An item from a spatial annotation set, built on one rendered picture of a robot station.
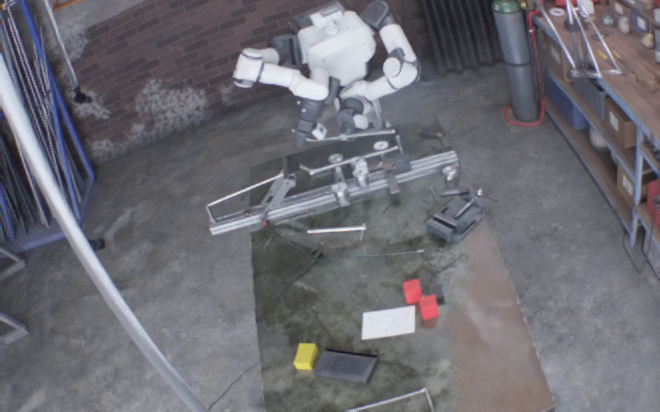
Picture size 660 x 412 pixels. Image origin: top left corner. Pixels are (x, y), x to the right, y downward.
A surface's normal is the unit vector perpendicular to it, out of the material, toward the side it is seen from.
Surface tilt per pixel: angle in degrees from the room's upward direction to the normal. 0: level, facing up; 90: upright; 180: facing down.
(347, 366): 0
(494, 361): 0
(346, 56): 107
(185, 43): 90
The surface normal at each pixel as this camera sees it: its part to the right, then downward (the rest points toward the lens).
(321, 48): 0.09, 0.11
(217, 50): 0.12, 0.57
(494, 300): -0.25, -0.77
